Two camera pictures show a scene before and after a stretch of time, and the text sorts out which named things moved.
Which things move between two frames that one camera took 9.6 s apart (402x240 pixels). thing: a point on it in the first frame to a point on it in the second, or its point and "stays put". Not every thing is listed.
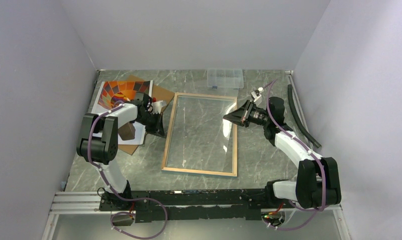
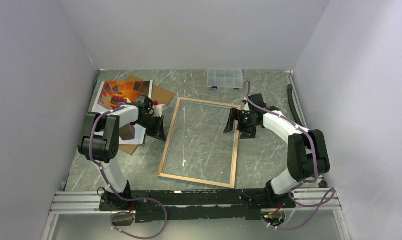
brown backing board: x=128 y=148 stays put
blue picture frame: x=172 y=169 to x=167 y=146
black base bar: x=188 y=205 stays put
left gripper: x=158 y=129 stays put
